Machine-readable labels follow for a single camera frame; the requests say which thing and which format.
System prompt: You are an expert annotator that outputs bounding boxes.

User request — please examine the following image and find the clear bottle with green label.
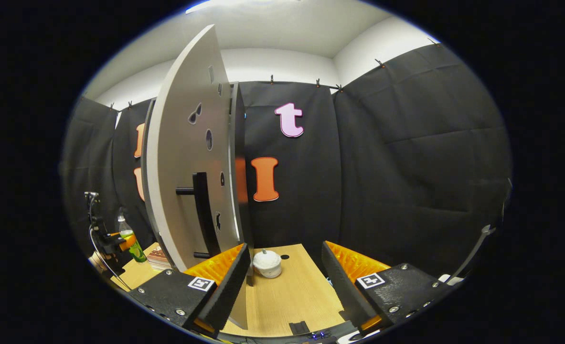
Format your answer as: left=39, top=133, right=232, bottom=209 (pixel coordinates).
left=117, top=213, right=147, bottom=263

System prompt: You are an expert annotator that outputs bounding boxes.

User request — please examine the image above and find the ceiling light panel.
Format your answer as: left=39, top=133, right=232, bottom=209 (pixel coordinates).
left=185, top=0, right=302, bottom=14

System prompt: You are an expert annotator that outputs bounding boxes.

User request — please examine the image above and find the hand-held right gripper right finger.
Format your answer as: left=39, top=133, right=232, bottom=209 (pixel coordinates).
left=321, top=241, right=456, bottom=335

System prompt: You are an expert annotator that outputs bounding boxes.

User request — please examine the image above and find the white ceramic lidded jar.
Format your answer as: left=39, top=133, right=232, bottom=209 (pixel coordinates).
left=253, top=249, right=283, bottom=279

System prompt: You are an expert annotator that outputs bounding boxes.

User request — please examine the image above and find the black backdrop cloth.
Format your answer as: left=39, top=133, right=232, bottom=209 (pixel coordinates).
left=63, top=42, right=512, bottom=282

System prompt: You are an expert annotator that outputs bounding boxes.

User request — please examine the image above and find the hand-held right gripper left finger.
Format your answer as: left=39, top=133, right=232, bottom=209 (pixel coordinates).
left=127, top=243, right=253, bottom=339

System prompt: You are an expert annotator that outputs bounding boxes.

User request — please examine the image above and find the thin black cable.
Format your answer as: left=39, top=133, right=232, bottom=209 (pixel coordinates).
left=89, top=224, right=133, bottom=292

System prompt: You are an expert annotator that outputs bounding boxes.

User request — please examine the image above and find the grey slanted bar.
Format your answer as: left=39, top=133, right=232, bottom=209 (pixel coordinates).
left=447, top=225, right=497, bottom=283

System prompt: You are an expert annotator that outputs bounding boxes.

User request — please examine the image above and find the black cabinet door handle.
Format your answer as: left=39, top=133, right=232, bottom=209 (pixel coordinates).
left=176, top=172, right=222, bottom=259

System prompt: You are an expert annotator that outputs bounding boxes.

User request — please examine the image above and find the beige cabinet door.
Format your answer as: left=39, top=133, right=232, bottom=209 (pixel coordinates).
left=146, top=25, right=249, bottom=330

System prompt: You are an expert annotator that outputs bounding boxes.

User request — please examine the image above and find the stack of books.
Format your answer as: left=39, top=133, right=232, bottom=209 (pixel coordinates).
left=147, top=246, right=172, bottom=271

